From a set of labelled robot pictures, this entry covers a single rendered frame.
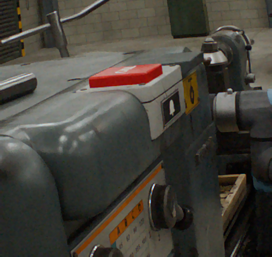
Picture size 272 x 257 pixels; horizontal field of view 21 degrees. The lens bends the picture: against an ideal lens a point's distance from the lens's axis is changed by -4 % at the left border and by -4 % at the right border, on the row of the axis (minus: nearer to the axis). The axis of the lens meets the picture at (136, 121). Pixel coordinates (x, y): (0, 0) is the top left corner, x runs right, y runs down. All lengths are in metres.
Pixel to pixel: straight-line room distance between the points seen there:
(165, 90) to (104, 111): 0.14
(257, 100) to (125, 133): 0.76
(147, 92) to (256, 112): 0.69
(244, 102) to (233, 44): 0.96
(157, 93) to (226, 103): 0.67
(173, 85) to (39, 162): 0.27
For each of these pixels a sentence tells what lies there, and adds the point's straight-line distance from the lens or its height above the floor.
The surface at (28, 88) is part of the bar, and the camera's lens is 0.78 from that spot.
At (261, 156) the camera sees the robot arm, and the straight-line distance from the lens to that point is 1.41.
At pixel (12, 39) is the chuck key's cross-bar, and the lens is 1.27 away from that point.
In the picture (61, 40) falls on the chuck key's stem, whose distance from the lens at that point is 1.28.
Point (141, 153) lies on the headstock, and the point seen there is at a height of 1.20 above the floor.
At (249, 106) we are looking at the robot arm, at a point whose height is 1.10.
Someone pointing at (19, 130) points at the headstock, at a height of 1.25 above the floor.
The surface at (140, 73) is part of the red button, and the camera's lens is 0.74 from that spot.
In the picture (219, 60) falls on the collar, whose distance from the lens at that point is 1.83.
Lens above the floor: 1.36
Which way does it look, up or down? 11 degrees down
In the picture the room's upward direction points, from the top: 7 degrees counter-clockwise
